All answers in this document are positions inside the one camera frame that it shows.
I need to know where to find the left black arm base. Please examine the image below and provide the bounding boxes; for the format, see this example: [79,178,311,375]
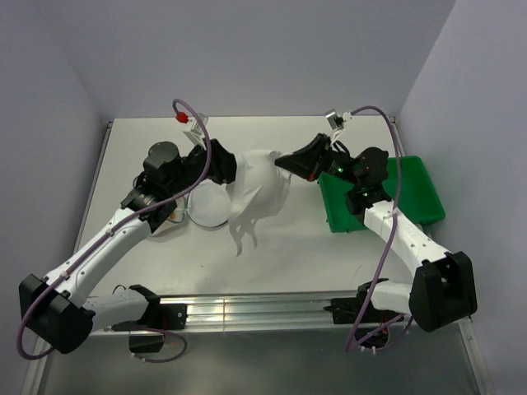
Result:
[111,303,187,332]

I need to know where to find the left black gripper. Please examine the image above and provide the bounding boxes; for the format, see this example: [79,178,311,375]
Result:
[166,137,254,196]

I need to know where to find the white garments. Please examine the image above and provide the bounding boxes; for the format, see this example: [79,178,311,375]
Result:
[226,150,291,255]

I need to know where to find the green plastic bin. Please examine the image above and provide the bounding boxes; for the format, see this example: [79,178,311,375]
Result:
[319,156,445,233]

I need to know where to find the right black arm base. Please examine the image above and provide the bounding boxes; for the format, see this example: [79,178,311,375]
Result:
[324,297,398,325]

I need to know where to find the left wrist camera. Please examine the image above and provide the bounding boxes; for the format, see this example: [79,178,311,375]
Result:
[175,111,206,147]

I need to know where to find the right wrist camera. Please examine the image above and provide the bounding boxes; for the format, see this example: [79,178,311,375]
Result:
[324,109,352,144]

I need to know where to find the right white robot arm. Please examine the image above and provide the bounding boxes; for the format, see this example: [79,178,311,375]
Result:
[275,133,478,332]

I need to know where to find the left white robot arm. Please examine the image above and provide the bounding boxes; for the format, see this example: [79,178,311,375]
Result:
[19,139,237,354]

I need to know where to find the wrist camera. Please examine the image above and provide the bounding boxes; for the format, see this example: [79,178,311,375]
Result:
[324,109,352,144]
[175,111,206,147]

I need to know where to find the aluminium mounting rail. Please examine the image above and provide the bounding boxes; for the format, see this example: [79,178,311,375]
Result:
[39,290,425,338]

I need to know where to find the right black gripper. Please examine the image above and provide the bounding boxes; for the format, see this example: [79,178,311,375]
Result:
[276,133,362,187]

